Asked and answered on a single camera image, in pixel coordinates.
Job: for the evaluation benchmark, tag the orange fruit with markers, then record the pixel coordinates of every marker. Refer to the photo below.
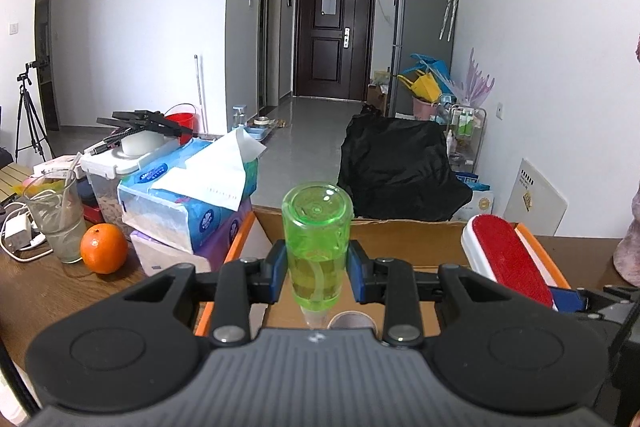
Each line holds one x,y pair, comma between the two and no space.
104,249

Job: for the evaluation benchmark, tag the white floor packets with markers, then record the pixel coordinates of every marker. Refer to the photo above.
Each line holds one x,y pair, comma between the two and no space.
480,199

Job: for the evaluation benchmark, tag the black camera tripod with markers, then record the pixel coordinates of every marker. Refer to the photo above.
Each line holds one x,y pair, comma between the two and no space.
27,107

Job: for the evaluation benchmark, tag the dark brown entrance door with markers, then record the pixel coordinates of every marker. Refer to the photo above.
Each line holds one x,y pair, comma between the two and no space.
332,52

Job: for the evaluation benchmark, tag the clear container with white lid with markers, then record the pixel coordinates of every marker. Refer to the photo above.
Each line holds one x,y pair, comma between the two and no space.
102,187

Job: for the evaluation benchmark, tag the grey refrigerator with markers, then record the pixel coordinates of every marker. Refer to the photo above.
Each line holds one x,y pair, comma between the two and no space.
420,37

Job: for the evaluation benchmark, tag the pet water dispenser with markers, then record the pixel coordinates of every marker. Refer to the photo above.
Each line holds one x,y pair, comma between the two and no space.
241,117

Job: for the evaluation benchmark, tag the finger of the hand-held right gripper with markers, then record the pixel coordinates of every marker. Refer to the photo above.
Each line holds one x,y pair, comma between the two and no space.
615,307
567,300

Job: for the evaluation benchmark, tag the black cloth covered chair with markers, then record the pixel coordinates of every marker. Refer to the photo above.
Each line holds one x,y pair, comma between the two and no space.
395,167

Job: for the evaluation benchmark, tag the white light switch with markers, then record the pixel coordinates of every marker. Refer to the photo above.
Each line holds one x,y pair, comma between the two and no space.
13,28

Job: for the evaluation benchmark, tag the white folded umbrella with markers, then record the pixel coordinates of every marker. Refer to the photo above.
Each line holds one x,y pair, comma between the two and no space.
449,7

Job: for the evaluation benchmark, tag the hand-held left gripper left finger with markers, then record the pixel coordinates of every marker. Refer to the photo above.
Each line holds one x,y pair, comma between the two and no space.
280,272

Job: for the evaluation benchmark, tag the white round bowl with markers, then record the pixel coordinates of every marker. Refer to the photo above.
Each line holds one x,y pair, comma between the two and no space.
142,144

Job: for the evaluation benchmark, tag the white cylinder cap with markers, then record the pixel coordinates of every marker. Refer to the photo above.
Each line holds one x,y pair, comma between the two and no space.
351,320

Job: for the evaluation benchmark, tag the purple tissue pack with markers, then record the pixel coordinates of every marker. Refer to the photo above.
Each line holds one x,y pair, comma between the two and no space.
220,242

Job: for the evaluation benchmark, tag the small floor cardboard box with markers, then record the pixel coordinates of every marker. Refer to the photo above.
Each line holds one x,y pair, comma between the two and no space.
377,94

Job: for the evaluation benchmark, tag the white wall outlet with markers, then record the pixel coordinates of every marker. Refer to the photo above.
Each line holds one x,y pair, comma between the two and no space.
500,110

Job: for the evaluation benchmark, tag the grey ribbed vase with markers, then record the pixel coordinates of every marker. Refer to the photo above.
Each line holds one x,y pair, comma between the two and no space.
631,252

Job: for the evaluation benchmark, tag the metal trolley with bottles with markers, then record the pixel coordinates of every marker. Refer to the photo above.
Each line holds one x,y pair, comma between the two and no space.
465,132

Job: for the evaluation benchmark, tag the blue tissue pack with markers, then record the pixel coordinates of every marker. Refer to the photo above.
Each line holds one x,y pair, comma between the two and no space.
165,202

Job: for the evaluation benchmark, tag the dark side door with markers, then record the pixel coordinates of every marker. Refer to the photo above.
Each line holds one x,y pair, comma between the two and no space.
270,27

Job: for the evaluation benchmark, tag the purple fairy wings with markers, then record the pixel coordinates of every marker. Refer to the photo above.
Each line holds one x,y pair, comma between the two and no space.
475,82

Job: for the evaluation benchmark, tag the blue plastic stool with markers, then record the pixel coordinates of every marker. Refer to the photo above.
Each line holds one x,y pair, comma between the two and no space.
435,64

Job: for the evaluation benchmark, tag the small red box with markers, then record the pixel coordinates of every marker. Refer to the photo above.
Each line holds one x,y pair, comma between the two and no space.
91,212

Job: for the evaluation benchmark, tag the red bucket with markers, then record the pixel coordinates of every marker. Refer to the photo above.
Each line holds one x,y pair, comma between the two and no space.
181,114

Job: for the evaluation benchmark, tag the red and white lint brush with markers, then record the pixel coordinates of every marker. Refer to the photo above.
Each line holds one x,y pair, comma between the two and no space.
505,257

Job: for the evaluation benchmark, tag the pink and white box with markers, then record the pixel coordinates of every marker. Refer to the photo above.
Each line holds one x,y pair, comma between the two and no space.
55,166

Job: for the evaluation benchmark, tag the green spray bottle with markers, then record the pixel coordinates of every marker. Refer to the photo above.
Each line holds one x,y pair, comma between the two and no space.
316,247

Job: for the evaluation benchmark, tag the pink bucket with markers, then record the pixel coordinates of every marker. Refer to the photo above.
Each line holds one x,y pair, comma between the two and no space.
425,109

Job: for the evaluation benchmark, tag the red printed cardboard box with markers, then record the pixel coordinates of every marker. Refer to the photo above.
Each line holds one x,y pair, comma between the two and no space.
400,239

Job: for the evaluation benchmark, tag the black gooseneck clamp holder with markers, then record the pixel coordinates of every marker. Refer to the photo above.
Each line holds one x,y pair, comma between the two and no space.
145,119

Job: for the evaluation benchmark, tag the white board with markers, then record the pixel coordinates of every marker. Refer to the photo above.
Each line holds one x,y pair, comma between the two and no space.
537,202

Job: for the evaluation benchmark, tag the clear glass cup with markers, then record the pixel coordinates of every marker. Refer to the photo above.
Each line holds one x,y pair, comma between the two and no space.
57,222

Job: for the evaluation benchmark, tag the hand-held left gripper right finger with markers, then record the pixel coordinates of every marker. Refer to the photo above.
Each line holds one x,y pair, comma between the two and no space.
356,272

